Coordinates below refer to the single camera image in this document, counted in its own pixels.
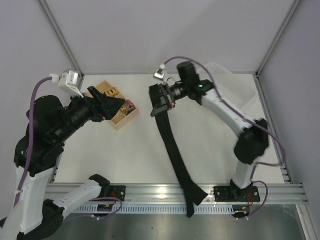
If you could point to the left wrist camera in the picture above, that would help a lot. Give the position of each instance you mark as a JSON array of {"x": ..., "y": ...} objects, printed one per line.
[{"x": 67, "y": 82}]

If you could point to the white plastic basket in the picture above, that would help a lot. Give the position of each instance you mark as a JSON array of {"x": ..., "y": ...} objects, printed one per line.
[{"x": 239, "y": 89}]

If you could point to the colourful dotted rolled tie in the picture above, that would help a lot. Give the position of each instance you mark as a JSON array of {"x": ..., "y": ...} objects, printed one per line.
[{"x": 127, "y": 107}]

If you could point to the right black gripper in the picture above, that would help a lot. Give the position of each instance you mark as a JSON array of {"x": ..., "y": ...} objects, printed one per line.
[{"x": 162, "y": 99}]

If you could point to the aluminium mounting rail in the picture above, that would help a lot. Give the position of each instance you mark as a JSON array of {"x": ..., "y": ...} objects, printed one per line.
[{"x": 278, "y": 194}]

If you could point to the white slotted cable duct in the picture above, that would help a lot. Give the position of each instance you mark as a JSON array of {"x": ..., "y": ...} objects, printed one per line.
[{"x": 207, "y": 209}]

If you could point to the yellow patterned rolled tie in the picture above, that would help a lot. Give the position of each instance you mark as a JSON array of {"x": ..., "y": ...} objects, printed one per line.
[{"x": 112, "y": 92}]

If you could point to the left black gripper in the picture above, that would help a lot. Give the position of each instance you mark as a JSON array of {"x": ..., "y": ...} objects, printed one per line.
[{"x": 93, "y": 105}]

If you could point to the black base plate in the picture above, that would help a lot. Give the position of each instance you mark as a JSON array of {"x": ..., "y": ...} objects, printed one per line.
[
  {"x": 226, "y": 193},
  {"x": 117, "y": 191}
]

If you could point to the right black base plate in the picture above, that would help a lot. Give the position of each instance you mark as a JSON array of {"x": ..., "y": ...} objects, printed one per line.
[{"x": 226, "y": 193}]

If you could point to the wooden compartment box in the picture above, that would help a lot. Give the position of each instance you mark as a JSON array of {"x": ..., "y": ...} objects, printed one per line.
[{"x": 119, "y": 120}]

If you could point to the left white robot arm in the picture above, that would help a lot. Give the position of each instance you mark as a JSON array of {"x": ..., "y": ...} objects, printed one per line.
[{"x": 35, "y": 217}]

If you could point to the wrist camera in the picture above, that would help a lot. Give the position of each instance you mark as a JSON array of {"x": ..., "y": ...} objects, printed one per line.
[
  {"x": 67, "y": 82},
  {"x": 161, "y": 74}
]

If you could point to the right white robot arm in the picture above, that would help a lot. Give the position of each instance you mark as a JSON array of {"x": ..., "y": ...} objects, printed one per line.
[{"x": 252, "y": 137}]

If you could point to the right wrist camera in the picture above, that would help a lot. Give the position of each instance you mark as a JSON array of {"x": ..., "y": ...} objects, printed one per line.
[{"x": 161, "y": 74}]

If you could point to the black necktie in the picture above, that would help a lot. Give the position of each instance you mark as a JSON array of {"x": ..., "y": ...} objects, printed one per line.
[{"x": 193, "y": 194}]

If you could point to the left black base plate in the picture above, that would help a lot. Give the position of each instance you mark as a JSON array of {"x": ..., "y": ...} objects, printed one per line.
[{"x": 117, "y": 191}]

